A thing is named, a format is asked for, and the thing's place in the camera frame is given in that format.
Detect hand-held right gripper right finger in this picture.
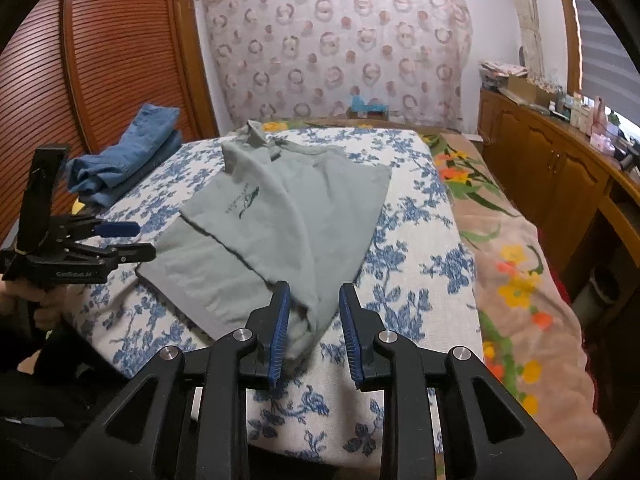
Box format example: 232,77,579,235
339,282,581,480

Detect wooden cabinet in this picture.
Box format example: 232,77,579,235
477,87,640,311

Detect grey window blind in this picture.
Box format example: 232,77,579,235
570,0,640,111

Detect person's left forearm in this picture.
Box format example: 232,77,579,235
0,330,96,411

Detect cream lace curtain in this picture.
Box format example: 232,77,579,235
510,0,547,91

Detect folded blue jeans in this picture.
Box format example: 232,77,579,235
66,104,183,208

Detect peach floral blanket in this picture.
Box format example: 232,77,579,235
250,117,613,466

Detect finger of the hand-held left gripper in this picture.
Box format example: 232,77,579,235
65,214,142,241
75,242,157,267

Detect wooden window frame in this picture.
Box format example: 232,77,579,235
552,0,586,93

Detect stack of papers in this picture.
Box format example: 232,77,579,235
477,60,529,80

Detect circle patterned curtain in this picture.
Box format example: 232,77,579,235
195,0,476,133

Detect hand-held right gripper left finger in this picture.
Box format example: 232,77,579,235
65,280,293,480

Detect blue plastic object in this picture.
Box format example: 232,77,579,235
350,95,390,118

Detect person's left hand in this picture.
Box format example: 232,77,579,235
0,280,66,333

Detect cardboard box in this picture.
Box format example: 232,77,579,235
506,75,551,105

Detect blue floral bedsheet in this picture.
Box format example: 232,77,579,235
62,127,483,466

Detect grey-green pants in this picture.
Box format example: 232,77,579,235
136,120,393,361

